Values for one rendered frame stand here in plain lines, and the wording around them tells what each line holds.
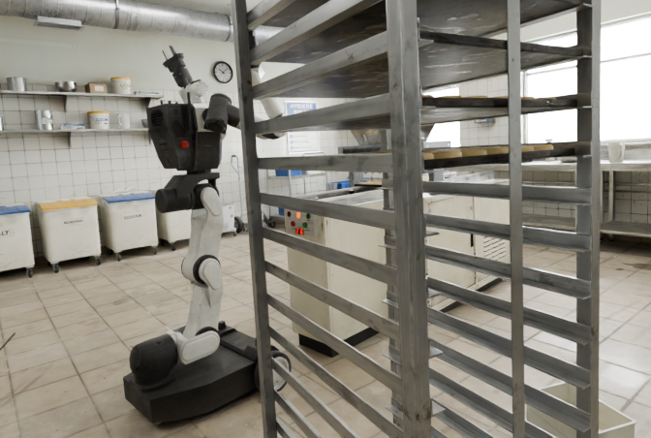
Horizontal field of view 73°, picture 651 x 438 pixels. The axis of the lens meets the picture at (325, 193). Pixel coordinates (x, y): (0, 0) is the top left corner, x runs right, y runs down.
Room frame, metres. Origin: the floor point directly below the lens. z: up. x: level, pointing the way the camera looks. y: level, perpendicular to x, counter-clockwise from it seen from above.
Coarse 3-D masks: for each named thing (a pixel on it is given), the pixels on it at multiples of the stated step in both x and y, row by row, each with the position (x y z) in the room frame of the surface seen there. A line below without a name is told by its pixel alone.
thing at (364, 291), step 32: (352, 192) 2.80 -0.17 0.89; (320, 224) 2.36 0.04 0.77; (352, 224) 2.49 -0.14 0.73; (288, 256) 2.57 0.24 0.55; (384, 256) 2.68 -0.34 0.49; (352, 288) 2.47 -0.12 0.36; (384, 288) 2.67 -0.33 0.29; (320, 320) 2.39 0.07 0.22; (352, 320) 2.46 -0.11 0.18; (320, 352) 2.45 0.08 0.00
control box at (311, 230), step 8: (288, 216) 2.50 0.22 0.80; (296, 216) 2.44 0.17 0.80; (304, 216) 2.40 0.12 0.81; (312, 216) 2.35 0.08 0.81; (288, 224) 2.50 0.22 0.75; (296, 224) 2.45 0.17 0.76; (312, 224) 2.36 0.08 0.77; (288, 232) 2.51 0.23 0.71; (304, 232) 2.41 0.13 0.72; (312, 232) 2.36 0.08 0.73
